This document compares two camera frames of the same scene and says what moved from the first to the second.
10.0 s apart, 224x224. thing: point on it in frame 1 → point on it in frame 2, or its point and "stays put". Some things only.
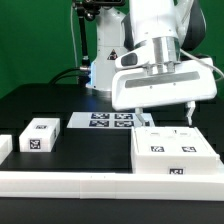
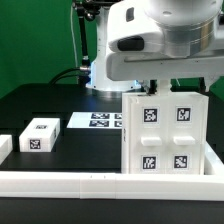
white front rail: (101, 185) stays put
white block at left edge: (6, 146) stays put
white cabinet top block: (40, 135) stays put
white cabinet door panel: (171, 142) → (188, 126)
